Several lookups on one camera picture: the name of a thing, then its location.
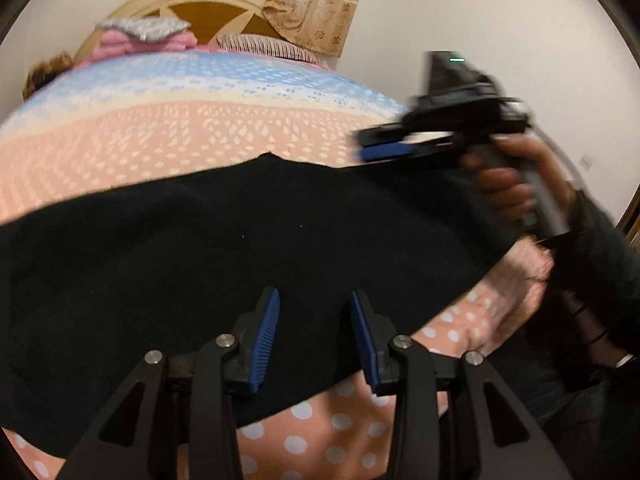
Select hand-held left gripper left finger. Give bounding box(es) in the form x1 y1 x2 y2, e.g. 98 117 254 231
62 287 281 480

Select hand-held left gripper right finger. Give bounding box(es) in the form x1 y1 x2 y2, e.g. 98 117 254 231
349 289 573 480

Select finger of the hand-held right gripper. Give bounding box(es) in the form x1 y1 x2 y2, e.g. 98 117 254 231
356 126 455 147
361 140 455 164

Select black pants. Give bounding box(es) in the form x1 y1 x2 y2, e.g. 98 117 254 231
0 152 551 461

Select person's right forearm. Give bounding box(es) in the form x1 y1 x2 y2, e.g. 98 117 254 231
537 190 640 391

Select person's right hand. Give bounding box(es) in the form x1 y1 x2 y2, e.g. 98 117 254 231
459 135 583 228

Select beige patterned curtain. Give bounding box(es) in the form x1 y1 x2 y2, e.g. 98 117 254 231
160 0 371 58

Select striped pillow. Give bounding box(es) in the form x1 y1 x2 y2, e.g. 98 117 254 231
217 34 321 63

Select cream and wood headboard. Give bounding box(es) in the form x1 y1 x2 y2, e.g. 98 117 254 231
75 0 301 61

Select pink and blue dotted blanket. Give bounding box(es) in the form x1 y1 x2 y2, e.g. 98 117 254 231
0 50 551 480

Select person's dark trouser leg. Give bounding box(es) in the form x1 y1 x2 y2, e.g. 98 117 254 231
515 365 640 480

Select grey patterned pillow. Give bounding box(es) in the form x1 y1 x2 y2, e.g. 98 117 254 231
97 16 191 41

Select pink folded blanket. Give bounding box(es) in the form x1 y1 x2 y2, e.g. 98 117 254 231
75 30 198 68

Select brown furry cloth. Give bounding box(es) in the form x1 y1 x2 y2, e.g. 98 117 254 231
22 52 76 101

